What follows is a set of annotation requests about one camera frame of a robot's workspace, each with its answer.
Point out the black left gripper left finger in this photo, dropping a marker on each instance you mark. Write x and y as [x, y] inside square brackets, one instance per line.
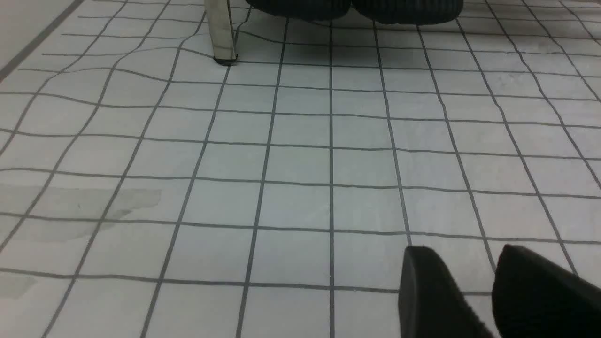
[430, 302]

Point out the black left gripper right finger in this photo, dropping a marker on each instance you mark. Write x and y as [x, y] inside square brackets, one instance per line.
[533, 297]

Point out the metal shoe rack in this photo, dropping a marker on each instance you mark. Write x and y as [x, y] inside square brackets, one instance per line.
[221, 31]

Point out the black knit shoe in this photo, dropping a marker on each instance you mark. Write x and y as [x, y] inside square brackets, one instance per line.
[305, 10]
[409, 12]

